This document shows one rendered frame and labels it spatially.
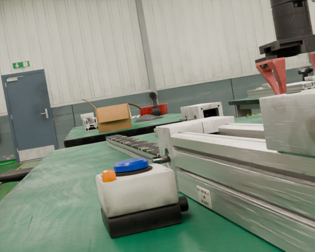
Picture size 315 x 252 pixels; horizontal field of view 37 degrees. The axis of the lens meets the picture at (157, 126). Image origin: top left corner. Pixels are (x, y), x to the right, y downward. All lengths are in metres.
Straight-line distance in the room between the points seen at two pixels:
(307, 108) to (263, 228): 0.15
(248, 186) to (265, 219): 0.04
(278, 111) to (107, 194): 0.23
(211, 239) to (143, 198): 0.09
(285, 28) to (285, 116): 0.46
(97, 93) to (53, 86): 1.06
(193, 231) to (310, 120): 0.22
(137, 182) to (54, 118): 11.19
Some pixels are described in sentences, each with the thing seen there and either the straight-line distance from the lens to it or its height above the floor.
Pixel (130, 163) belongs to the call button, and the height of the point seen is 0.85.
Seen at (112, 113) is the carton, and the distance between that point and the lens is 2.84.
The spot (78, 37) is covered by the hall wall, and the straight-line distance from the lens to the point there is 11.80.
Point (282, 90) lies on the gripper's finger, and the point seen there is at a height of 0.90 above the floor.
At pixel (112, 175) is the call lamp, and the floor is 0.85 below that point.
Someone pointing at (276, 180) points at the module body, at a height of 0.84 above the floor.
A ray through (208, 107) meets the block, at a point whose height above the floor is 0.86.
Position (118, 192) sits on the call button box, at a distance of 0.51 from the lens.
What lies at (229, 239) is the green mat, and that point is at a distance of 0.45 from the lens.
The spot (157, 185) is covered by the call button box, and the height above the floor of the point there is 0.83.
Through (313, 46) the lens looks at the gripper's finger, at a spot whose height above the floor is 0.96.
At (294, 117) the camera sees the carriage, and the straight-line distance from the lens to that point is 0.33.
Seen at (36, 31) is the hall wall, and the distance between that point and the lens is 11.88.
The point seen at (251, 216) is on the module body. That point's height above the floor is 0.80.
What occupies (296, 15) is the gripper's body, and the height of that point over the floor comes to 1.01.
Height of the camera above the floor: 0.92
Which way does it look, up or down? 3 degrees down
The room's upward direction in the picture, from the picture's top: 9 degrees counter-clockwise
